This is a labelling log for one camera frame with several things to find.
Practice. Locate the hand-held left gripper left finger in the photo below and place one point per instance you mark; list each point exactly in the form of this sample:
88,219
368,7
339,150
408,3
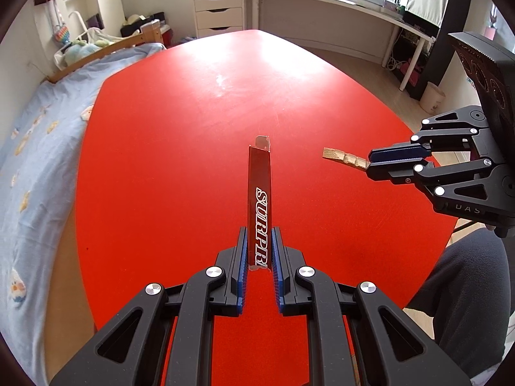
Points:
241,269

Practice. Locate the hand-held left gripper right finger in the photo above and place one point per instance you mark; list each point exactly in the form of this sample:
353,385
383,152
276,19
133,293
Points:
277,269

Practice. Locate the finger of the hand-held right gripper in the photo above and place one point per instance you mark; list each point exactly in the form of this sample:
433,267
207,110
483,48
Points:
396,172
398,153

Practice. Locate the red snack wrapper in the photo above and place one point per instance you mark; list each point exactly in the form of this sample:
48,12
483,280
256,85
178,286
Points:
259,193

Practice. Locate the white wastebasket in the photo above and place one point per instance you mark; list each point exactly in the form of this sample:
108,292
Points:
432,97

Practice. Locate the person's dark trousers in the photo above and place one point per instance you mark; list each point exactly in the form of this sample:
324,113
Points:
462,297

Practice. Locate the white desk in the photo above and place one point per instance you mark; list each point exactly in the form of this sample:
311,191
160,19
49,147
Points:
322,0

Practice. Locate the white drawer unit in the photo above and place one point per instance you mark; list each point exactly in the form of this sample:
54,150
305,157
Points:
217,12

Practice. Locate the bed with blue sheet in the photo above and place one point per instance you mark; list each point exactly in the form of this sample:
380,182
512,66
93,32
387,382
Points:
40,148

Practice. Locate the red cooler box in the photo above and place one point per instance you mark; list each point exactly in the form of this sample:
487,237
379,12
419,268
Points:
165,34

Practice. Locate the black bag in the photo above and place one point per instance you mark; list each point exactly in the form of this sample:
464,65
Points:
139,28

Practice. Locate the pile of soft toys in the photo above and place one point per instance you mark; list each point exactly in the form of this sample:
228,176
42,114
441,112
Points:
84,48

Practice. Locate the rainbow toy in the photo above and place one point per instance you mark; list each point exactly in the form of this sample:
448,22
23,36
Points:
61,34

